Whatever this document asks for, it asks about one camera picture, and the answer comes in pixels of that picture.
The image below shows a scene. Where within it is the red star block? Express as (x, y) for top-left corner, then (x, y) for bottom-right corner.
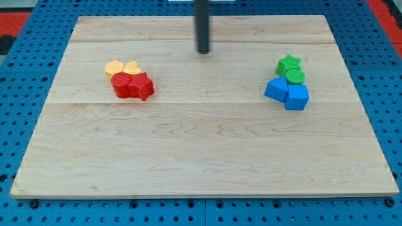
(128, 72), (155, 101)

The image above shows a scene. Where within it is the green star block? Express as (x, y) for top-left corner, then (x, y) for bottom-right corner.
(275, 54), (302, 76)

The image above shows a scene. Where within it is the light wooden board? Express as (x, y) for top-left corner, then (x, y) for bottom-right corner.
(10, 15), (399, 200)

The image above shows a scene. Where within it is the blue triangular block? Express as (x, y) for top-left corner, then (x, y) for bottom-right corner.
(264, 76), (288, 102)

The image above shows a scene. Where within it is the yellow heart block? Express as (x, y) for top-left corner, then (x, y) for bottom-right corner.
(123, 61), (142, 75)

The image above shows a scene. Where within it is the red cylinder block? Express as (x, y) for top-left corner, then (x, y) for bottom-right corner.
(111, 72), (131, 99)

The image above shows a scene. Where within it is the blue cube block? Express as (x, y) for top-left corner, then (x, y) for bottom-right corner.
(284, 85), (309, 110)

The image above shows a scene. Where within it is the yellow hexagon block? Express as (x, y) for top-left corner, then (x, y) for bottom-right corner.
(104, 60), (124, 82)

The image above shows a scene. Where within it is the green cylinder block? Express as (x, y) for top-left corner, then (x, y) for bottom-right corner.
(285, 68), (305, 85)

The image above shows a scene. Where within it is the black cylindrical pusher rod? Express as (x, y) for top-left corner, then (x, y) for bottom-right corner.
(194, 0), (210, 55)

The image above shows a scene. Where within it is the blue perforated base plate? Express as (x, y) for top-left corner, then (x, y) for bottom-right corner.
(1, 0), (401, 225)

